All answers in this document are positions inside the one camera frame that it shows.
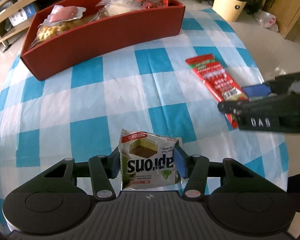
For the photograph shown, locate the red ketchup style packet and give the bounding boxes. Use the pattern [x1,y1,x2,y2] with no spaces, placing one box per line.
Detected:
[185,53,249,130]

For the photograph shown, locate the white green cake packet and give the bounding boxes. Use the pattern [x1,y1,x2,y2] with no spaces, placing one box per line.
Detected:
[118,129,183,190]

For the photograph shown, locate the waffle snack bag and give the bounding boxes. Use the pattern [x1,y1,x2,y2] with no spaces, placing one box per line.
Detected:
[29,17,93,49]

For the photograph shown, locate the vacuum packed sausages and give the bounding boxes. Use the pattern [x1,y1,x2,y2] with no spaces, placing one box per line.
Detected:
[42,5,86,27]

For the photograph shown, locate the round white cake package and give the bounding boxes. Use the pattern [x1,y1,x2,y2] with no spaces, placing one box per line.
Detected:
[99,3,143,17]

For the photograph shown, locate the red cardboard box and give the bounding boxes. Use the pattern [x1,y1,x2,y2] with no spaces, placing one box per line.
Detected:
[20,0,185,81]

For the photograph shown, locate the blue white appliance box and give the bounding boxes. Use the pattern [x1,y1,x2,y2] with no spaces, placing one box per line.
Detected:
[8,3,38,27]

